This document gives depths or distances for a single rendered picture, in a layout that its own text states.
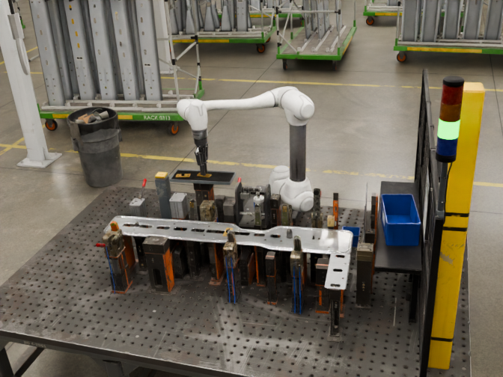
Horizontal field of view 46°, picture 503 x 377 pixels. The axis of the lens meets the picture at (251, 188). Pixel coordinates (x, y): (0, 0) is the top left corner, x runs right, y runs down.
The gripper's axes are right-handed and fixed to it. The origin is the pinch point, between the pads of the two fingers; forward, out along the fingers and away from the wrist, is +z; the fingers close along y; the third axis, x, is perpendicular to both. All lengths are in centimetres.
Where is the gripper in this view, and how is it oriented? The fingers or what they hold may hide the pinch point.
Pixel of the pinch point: (203, 168)
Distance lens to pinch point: 349.5
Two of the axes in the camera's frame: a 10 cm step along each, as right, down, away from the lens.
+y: -4.0, 4.4, -8.0
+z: 0.6, 8.8, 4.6
